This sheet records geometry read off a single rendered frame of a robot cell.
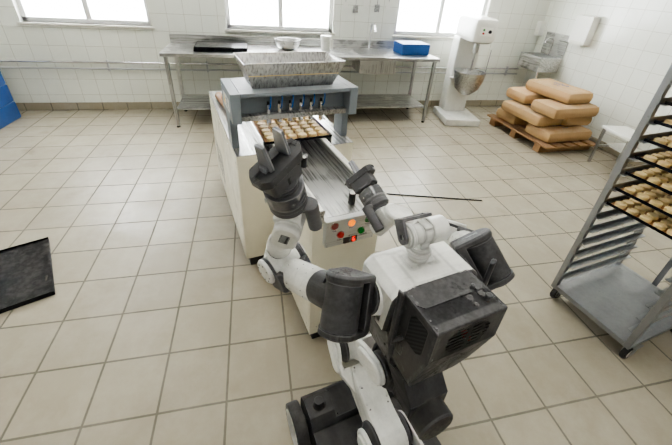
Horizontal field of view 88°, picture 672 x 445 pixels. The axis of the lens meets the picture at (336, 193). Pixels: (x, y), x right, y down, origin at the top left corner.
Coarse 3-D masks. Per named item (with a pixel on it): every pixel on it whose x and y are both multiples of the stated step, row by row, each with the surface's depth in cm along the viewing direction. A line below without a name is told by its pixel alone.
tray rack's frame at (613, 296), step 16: (592, 272) 230; (608, 272) 231; (624, 272) 232; (560, 288) 216; (576, 288) 217; (592, 288) 218; (608, 288) 219; (624, 288) 219; (640, 288) 220; (656, 288) 221; (576, 304) 208; (592, 304) 207; (608, 304) 207; (624, 304) 208; (640, 304) 209; (608, 320) 197; (624, 320) 198; (624, 336) 188
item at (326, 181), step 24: (312, 168) 184; (336, 168) 186; (312, 192) 164; (336, 192) 165; (312, 240) 151; (360, 240) 163; (336, 264) 165; (360, 264) 172; (312, 312) 176; (312, 336) 191
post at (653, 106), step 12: (660, 84) 155; (660, 96) 156; (648, 108) 160; (636, 132) 166; (636, 144) 168; (624, 156) 172; (612, 180) 179; (600, 204) 186; (588, 216) 193; (576, 240) 202; (564, 264) 211
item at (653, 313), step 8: (664, 296) 166; (656, 304) 169; (664, 304) 166; (656, 312) 170; (648, 320) 173; (640, 328) 177; (632, 336) 181; (640, 336) 180; (624, 344) 186; (632, 344) 182
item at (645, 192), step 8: (640, 184) 182; (632, 192) 176; (640, 192) 178; (648, 192) 175; (656, 192) 176; (664, 192) 177; (648, 200) 172; (656, 200) 169; (664, 200) 169; (664, 208) 164
